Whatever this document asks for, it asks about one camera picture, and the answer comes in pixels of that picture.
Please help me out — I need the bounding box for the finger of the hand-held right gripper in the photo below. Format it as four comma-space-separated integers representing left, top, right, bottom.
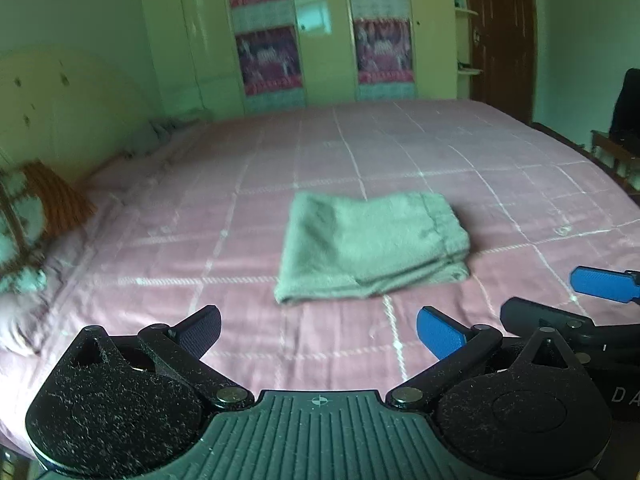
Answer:
500, 296, 640, 357
569, 266, 640, 305

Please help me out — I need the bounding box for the corner wall shelf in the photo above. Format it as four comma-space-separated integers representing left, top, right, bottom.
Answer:
451, 0, 484, 77

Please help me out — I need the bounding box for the green towel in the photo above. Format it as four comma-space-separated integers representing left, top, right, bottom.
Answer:
273, 190, 472, 307

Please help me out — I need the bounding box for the floral orange pillow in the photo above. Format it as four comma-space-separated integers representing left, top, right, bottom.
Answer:
0, 159, 99, 283

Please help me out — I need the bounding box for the brown wooden door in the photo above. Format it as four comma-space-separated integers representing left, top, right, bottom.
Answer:
462, 0, 539, 126

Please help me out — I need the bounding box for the wooden chair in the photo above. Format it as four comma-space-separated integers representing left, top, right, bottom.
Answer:
590, 129, 640, 192

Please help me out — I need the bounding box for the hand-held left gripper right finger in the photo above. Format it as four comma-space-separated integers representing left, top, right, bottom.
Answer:
387, 305, 592, 411

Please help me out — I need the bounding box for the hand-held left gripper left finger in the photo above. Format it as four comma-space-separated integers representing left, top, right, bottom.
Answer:
59, 304, 255, 411

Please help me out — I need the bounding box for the wooden bed frame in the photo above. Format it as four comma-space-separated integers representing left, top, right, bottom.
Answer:
530, 121, 608, 166

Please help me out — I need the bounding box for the pink checked bed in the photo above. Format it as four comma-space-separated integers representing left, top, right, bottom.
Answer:
0, 98, 640, 453

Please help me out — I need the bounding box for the light green wardrobe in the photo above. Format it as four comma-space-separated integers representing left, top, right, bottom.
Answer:
137, 0, 462, 122

